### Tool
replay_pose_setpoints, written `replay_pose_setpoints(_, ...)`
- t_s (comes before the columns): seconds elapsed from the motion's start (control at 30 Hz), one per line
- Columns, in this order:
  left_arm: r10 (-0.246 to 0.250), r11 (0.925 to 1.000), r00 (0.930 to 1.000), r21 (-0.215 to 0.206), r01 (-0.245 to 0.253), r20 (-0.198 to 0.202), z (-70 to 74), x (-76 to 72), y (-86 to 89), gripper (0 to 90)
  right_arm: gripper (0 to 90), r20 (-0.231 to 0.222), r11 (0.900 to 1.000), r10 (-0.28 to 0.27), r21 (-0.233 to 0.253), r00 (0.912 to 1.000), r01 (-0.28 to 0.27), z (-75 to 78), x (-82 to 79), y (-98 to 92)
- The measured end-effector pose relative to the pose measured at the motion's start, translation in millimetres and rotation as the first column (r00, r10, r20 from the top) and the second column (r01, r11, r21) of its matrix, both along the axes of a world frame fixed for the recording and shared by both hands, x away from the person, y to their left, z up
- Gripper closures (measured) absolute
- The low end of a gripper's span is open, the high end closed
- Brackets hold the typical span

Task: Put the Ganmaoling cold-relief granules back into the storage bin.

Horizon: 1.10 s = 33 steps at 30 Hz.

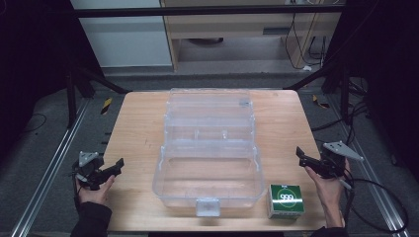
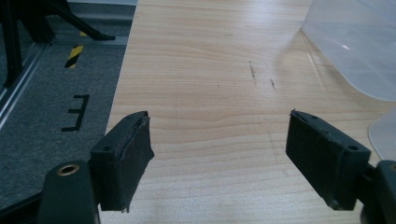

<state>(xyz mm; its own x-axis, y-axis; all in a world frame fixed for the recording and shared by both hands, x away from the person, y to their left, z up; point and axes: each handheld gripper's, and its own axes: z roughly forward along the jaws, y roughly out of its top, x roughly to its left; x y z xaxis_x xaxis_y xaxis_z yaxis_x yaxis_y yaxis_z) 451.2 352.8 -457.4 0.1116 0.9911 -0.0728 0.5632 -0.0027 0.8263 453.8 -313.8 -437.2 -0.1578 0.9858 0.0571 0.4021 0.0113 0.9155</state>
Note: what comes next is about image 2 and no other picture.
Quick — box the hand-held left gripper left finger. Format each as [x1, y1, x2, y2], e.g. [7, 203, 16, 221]
[89, 110, 155, 214]

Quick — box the clear plastic sheet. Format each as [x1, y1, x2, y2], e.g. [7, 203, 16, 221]
[300, 0, 396, 103]

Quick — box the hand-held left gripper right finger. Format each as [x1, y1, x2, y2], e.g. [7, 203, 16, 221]
[285, 108, 372, 211]

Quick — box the black metal stand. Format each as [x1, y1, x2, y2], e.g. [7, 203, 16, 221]
[0, 0, 117, 89]

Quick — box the black tape floor mark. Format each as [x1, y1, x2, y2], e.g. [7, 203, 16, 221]
[61, 93, 91, 133]

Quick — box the yellow black hazard tape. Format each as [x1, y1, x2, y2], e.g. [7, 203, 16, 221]
[64, 31, 89, 69]

